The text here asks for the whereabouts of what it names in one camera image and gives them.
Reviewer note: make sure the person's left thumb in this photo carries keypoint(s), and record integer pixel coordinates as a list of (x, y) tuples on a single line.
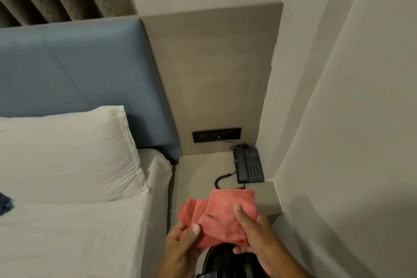
[(193, 233)]

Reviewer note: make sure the black round container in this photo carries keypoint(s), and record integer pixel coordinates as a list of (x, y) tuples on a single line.
[(228, 264)]

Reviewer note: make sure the white pillow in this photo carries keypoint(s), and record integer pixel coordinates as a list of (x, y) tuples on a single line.
[(65, 157)]

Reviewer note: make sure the blue padded headboard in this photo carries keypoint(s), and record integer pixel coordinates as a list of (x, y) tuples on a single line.
[(81, 72)]

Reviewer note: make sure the red cleaning cloth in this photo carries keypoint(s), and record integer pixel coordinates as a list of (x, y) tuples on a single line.
[(221, 216)]

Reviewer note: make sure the person's right hand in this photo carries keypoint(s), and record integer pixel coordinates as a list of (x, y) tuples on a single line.
[(264, 238)]

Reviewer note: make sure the person's left hand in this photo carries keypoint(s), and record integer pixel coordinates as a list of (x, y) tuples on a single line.
[(182, 255)]

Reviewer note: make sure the person's right forearm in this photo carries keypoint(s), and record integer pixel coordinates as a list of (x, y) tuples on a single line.
[(290, 271)]

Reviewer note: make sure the black wall socket panel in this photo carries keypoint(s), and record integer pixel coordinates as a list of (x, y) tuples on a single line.
[(216, 135)]

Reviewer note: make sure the dark blue cloth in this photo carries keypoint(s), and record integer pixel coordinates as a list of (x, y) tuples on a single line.
[(5, 204)]

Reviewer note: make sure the grey wooden wall panel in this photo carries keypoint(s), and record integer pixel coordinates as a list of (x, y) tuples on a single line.
[(211, 75)]

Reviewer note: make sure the person's right thumb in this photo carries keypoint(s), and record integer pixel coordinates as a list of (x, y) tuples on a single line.
[(244, 215)]

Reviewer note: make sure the black telephone handset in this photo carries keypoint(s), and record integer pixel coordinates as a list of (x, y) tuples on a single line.
[(241, 163)]

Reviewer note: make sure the person's left forearm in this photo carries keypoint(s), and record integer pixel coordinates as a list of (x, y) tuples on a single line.
[(174, 275)]

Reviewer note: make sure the white bed with sheet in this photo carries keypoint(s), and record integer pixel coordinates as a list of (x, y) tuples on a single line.
[(81, 238)]

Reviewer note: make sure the black desk telephone base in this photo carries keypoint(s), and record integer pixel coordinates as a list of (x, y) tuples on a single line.
[(255, 165)]

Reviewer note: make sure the beige bedside table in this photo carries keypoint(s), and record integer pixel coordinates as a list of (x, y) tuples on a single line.
[(195, 173)]

